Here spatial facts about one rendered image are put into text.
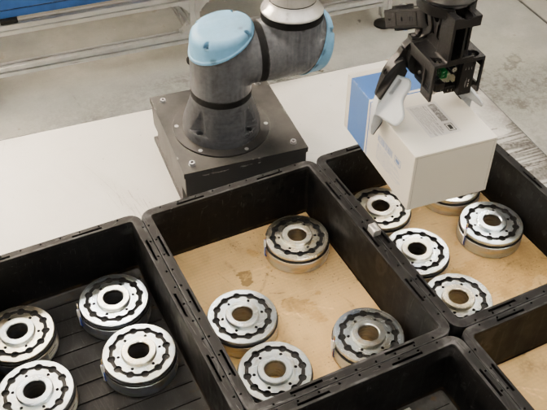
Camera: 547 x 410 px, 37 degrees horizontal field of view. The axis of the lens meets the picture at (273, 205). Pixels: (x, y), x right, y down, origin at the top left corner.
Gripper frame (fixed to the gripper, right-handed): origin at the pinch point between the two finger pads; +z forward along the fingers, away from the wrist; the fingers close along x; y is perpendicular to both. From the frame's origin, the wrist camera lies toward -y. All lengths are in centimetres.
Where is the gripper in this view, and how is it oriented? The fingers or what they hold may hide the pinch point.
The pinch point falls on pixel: (417, 119)
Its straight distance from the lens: 113.8
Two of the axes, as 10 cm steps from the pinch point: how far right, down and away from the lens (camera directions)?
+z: -0.1, 7.3, 6.8
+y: 3.5, 6.4, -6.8
